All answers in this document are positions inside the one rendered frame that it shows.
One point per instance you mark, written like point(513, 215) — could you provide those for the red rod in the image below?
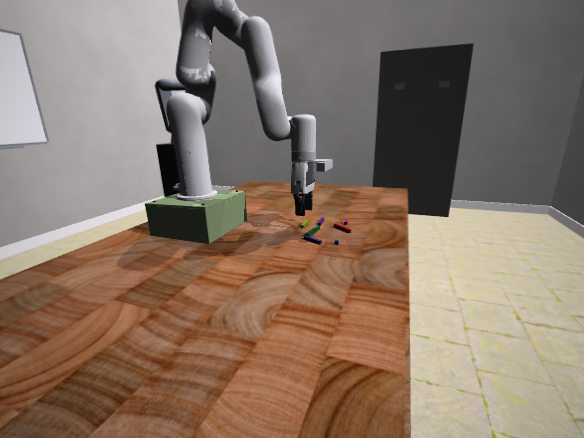
point(342, 228)

